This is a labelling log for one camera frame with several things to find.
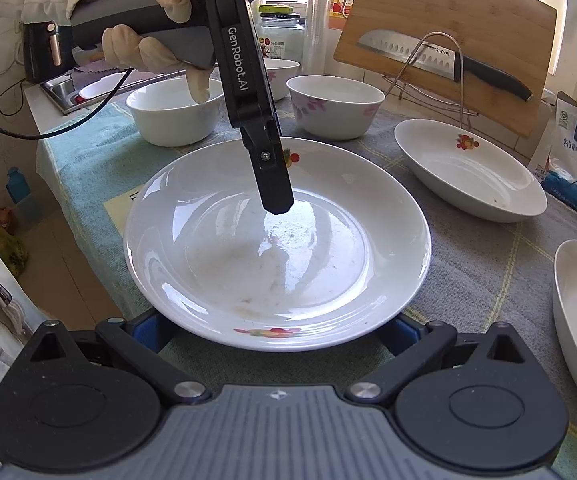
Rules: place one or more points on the purple dish cloth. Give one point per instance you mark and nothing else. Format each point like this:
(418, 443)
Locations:
(88, 70)

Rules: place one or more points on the glass jar green lid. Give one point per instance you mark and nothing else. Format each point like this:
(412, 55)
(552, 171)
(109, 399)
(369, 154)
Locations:
(283, 40)

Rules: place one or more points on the white bowl pink flowers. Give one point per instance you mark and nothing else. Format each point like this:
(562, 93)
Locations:
(328, 120)
(284, 80)

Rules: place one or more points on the white red basin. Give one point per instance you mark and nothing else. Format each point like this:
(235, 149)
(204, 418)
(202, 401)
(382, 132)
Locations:
(98, 90)

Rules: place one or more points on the paper sheet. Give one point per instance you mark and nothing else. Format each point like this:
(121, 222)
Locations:
(118, 205)

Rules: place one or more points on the steel sink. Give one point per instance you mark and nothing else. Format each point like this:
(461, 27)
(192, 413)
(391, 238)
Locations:
(56, 91)

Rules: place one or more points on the plastic wrap roll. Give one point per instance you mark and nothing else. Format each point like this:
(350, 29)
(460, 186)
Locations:
(318, 35)

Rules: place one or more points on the plain white bowl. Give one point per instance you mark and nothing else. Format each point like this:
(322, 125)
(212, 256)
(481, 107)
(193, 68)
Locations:
(168, 120)

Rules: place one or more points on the grey teal checked table cloth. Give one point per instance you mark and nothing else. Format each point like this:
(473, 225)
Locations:
(468, 270)

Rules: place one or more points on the green plastic bag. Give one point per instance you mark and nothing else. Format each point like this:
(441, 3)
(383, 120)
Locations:
(6, 252)

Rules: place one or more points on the blue plastic bottle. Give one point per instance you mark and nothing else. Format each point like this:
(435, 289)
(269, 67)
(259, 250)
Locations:
(17, 185)

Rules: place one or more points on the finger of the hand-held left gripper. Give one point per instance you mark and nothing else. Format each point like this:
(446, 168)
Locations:
(273, 180)

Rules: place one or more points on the dark air fryer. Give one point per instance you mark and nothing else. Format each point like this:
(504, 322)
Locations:
(38, 55)

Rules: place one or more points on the white blue salt bag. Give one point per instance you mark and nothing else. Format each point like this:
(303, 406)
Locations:
(568, 160)

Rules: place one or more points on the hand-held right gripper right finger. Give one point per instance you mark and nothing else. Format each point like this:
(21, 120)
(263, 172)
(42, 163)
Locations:
(403, 332)

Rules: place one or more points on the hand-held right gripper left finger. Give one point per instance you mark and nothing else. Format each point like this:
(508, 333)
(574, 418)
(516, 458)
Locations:
(146, 335)

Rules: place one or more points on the large round white plate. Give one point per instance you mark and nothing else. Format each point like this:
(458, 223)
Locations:
(218, 260)

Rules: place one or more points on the bamboo cutting board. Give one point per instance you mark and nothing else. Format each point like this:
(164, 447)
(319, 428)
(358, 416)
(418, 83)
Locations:
(443, 5)

